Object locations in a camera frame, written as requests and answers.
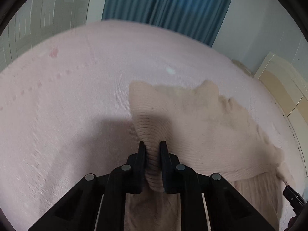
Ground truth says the beige wooden headboard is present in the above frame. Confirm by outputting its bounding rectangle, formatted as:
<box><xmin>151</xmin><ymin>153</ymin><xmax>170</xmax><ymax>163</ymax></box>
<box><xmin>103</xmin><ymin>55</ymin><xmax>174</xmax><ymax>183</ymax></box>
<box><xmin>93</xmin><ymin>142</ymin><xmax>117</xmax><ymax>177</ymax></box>
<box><xmin>254</xmin><ymin>52</ymin><xmax>308</xmax><ymax>164</ymax></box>

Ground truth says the pink bed sheet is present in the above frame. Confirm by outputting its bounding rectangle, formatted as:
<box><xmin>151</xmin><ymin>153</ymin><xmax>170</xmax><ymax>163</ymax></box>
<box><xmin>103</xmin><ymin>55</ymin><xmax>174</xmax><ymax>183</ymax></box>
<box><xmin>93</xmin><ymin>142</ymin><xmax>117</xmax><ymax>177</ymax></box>
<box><xmin>1</xmin><ymin>20</ymin><xmax>305</xmax><ymax>230</ymax></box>

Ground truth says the blue curtain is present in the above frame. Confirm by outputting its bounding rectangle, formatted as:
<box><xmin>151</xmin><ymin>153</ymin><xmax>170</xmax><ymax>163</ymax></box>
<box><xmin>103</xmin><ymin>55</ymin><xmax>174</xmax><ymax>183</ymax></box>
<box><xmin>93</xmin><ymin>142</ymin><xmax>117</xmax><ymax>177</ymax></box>
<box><xmin>102</xmin><ymin>0</ymin><xmax>231</xmax><ymax>46</ymax></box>

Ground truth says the beige knit sweater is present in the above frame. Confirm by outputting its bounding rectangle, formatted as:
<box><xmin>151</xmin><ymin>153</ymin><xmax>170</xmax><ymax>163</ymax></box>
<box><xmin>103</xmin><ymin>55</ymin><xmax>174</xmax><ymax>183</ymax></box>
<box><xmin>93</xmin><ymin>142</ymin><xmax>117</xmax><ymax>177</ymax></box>
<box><xmin>125</xmin><ymin>81</ymin><xmax>295</xmax><ymax>230</ymax></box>

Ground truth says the white wardrobe with stickers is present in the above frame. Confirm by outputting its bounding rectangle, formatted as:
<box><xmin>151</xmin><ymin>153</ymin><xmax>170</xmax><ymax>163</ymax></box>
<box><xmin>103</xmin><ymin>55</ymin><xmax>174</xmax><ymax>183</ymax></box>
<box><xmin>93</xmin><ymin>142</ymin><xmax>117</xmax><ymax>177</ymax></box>
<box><xmin>1</xmin><ymin>0</ymin><xmax>89</xmax><ymax>69</ymax></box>

